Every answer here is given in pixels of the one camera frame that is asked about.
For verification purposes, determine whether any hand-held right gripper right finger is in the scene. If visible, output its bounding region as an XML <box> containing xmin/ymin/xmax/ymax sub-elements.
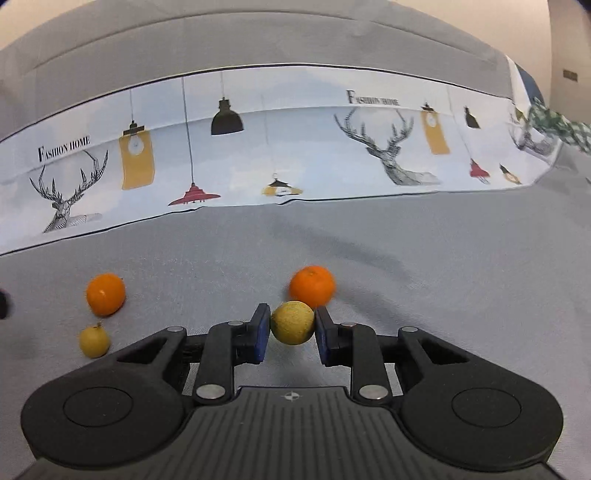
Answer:
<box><xmin>315</xmin><ymin>305</ymin><xmax>472</xmax><ymax>408</ymax></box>

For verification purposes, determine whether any deer print quilt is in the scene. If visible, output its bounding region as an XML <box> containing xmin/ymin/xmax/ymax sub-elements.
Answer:
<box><xmin>0</xmin><ymin>0</ymin><xmax>565</xmax><ymax>257</ymax></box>

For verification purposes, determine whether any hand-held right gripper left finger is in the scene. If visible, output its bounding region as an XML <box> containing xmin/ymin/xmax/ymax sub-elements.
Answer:
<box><xmin>111</xmin><ymin>303</ymin><xmax>271</xmax><ymax>408</ymax></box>

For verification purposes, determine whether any green patterned cloth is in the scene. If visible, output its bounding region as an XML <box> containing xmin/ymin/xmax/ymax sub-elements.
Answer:
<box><xmin>526</xmin><ymin>98</ymin><xmax>591</xmax><ymax>154</ymax></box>

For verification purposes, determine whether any dark blue cloth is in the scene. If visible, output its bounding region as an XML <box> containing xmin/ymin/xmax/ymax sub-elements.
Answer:
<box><xmin>513</xmin><ymin>62</ymin><xmax>548</xmax><ymax>100</ymax></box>

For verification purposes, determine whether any orange mandarin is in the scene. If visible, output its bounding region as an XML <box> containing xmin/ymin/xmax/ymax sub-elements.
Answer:
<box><xmin>289</xmin><ymin>266</ymin><xmax>336</xmax><ymax>309</ymax></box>
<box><xmin>86</xmin><ymin>273</ymin><xmax>126</xmax><ymax>317</ymax></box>

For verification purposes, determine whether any small yellow-green fruit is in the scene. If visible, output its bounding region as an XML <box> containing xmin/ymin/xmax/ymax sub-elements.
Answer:
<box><xmin>78</xmin><ymin>324</ymin><xmax>112</xmax><ymax>359</ymax></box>
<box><xmin>270</xmin><ymin>300</ymin><xmax>316</xmax><ymax>345</ymax></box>

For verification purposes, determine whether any grey bedspread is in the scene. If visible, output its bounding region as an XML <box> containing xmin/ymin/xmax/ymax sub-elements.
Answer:
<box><xmin>0</xmin><ymin>138</ymin><xmax>591</xmax><ymax>480</ymax></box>

